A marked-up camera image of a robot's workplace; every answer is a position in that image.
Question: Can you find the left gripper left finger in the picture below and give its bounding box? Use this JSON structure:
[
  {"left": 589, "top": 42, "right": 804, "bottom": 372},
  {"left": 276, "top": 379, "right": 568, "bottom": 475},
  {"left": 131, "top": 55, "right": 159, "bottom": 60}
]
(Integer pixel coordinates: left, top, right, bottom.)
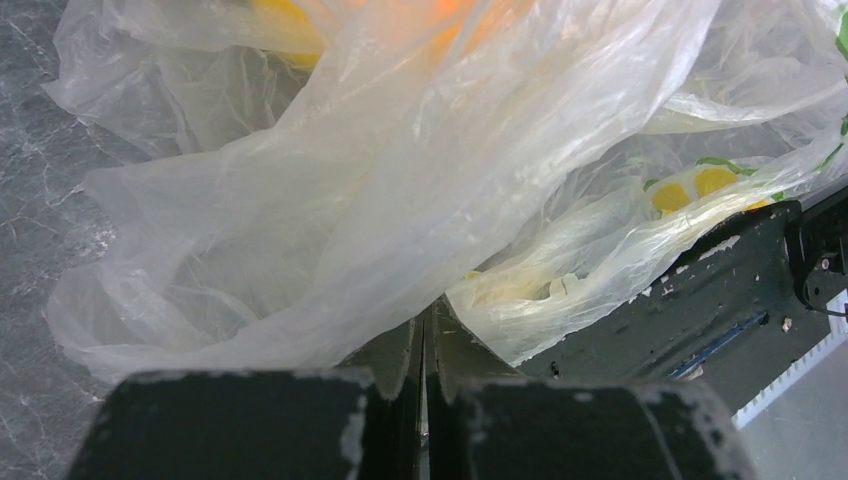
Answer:
[{"left": 68, "top": 319, "right": 423, "bottom": 479}]

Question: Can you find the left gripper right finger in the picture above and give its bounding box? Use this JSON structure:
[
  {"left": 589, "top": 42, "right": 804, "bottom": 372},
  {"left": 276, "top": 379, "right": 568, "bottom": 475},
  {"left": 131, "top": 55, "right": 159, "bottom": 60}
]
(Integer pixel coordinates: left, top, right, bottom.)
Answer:
[{"left": 423, "top": 299, "right": 758, "bottom": 479}]

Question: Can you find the clear plastic bag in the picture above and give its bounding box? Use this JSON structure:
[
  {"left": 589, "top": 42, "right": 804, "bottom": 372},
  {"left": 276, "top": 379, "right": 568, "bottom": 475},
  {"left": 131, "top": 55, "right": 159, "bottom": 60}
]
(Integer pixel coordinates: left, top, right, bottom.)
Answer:
[{"left": 46, "top": 1, "right": 847, "bottom": 383}]

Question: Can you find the orange yellow mango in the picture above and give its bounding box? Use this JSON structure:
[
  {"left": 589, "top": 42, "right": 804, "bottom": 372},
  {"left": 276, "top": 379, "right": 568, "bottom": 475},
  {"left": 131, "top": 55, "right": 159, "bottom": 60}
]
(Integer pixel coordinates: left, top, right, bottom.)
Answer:
[{"left": 250, "top": 0, "right": 532, "bottom": 72}]

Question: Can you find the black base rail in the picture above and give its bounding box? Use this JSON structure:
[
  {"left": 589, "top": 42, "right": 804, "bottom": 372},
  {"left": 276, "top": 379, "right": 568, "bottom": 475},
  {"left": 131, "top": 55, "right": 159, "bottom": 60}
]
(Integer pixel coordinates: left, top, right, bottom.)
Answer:
[{"left": 520, "top": 190, "right": 847, "bottom": 410}]

